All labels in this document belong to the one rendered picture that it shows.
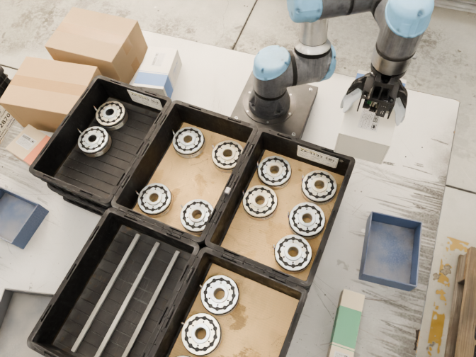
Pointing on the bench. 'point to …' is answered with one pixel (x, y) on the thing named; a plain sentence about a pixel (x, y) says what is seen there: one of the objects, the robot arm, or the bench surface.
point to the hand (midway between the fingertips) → (371, 112)
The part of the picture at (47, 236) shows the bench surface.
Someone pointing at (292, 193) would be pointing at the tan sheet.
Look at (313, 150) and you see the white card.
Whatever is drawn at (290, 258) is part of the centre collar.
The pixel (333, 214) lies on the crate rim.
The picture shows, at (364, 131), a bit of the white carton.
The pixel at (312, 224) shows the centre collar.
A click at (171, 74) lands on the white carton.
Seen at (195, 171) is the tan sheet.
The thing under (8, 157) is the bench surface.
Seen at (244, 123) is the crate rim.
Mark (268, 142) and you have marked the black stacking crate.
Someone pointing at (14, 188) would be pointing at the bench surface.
